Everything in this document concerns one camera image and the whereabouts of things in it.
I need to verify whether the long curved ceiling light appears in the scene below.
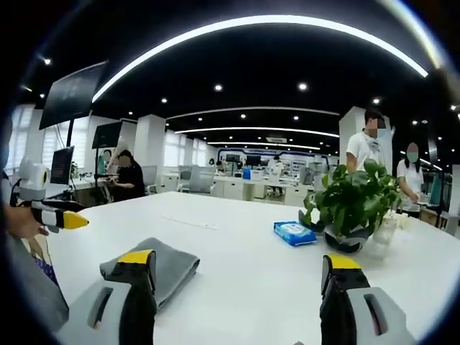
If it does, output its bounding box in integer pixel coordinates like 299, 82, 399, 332
91, 14, 430, 104

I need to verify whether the green potted plant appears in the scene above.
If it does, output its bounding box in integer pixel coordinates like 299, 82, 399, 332
303, 157, 404, 239

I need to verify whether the clear glass vase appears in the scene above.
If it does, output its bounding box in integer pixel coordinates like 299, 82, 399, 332
371, 211, 399, 253

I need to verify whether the white office chair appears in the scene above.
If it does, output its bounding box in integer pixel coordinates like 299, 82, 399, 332
188, 165, 216, 196

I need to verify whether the desk computer monitor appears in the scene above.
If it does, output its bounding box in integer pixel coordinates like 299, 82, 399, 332
50, 144, 76, 186

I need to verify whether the blue patterned cloth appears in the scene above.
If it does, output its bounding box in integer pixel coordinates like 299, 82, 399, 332
32, 253, 59, 287

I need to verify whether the person's grey clothing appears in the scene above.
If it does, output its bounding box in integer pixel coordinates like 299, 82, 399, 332
9, 235, 70, 335

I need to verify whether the black and grey headset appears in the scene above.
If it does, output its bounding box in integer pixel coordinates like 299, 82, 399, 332
297, 210, 375, 254

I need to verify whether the large black wall screen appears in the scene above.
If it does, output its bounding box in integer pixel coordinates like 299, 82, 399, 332
38, 60, 109, 131

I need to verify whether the grey towel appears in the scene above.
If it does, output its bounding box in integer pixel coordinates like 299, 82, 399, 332
99, 236, 201, 312

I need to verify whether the small black screen on stand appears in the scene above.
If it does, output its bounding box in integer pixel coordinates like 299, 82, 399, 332
91, 121, 124, 150

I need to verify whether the person's left hand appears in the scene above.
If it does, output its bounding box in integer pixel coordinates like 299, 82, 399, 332
4, 205, 50, 240

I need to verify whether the blue wet wipes packet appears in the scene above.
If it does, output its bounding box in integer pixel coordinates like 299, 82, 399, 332
272, 219, 318, 248

